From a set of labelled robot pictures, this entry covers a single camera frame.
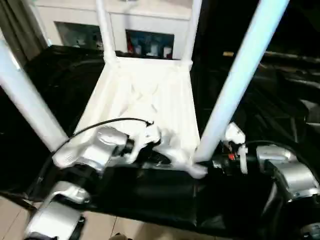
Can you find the black metal bar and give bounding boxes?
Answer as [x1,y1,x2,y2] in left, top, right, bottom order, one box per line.
[264,49,320,64]

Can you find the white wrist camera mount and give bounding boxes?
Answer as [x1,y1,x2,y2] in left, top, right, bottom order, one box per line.
[126,122,163,164]
[222,122,250,176]

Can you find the black mat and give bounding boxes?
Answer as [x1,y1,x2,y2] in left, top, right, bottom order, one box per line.
[0,44,320,238]

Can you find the white plastic table top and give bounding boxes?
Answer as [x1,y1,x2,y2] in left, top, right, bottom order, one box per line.
[51,56,209,181]

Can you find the white plastic table leg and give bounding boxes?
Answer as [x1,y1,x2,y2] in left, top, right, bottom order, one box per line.
[0,31,69,154]
[94,0,121,67]
[180,0,204,69]
[192,0,291,167]

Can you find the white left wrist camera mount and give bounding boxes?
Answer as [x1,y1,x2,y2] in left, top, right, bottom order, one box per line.
[126,122,163,164]

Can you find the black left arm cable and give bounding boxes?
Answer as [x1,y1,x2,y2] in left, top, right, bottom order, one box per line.
[35,117,154,188]

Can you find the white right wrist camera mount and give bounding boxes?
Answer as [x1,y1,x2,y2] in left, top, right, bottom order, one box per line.
[222,122,250,176]

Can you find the grey curtain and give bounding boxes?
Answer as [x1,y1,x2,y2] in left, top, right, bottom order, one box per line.
[0,0,49,67]

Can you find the white cabinet with glass doors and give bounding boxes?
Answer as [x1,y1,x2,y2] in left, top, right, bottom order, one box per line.
[31,0,197,59]

